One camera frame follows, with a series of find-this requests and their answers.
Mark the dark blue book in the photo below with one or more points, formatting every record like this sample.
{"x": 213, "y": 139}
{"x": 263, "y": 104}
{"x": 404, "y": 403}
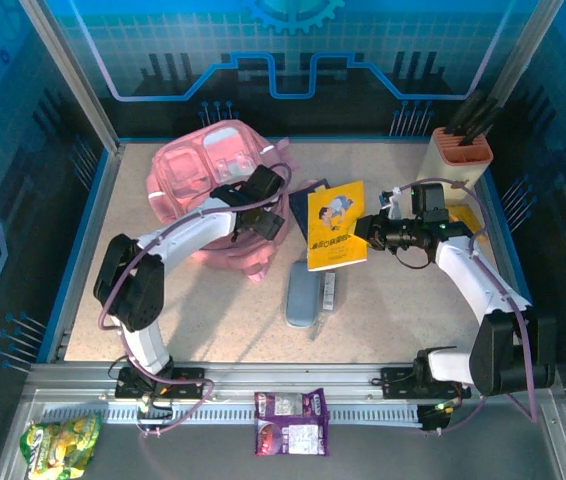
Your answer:
{"x": 299, "y": 210}

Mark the yellow cartoon cover book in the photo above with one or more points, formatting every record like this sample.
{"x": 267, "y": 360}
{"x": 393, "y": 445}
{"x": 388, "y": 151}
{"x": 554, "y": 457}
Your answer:
{"x": 335, "y": 235}

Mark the grey pencil case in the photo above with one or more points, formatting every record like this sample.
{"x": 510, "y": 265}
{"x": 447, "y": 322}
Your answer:
{"x": 303, "y": 295}

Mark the small white printed box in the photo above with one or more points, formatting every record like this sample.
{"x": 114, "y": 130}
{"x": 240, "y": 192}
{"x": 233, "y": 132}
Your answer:
{"x": 329, "y": 291}

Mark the pink student backpack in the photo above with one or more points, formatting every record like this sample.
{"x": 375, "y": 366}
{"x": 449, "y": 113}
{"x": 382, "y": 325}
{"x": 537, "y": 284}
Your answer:
{"x": 183, "y": 170}

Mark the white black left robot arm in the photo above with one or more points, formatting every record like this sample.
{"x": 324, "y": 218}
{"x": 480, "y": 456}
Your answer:
{"x": 193, "y": 235}

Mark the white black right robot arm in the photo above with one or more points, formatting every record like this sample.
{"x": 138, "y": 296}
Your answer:
{"x": 468, "y": 280}

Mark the purple snack bag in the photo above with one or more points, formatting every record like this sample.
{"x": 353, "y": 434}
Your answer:
{"x": 290, "y": 430}

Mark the green yellow snack bag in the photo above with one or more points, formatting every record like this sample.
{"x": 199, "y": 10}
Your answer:
{"x": 60, "y": 445}

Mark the cream knife block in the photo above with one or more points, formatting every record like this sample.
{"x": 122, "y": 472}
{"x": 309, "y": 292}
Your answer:
{"x": 450, "y": 167}

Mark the grey pen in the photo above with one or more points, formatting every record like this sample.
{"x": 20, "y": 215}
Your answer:
{"x": 316, "y": 331}

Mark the white right camera bracket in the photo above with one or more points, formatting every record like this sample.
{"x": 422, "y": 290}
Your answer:
{"x": 390, "y": 199}

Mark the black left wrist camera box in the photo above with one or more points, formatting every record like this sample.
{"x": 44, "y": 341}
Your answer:
{"x": 265, "y": 181}

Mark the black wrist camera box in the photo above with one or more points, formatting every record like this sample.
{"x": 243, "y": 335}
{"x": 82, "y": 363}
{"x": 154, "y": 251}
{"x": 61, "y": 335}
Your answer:
{"x": 265, "y": 181}
{"x": 428, "y": 200}

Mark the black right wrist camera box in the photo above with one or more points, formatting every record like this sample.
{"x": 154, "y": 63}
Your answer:
{"x": 428, "y": 200}

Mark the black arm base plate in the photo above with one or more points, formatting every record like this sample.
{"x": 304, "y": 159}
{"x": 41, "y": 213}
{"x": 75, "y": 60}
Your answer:
{"x": 188, "y": 377}
{"x": 398, "y": 382}

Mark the aluminium frame rail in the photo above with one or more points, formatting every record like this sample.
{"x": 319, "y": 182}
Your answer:
{"x": 288, "y": 375}

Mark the aluminium frame post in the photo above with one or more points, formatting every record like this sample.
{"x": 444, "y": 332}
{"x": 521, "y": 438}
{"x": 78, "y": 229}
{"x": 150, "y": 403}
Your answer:
{"x": 528, "y": 50}
{"x": 70, "y": 75}

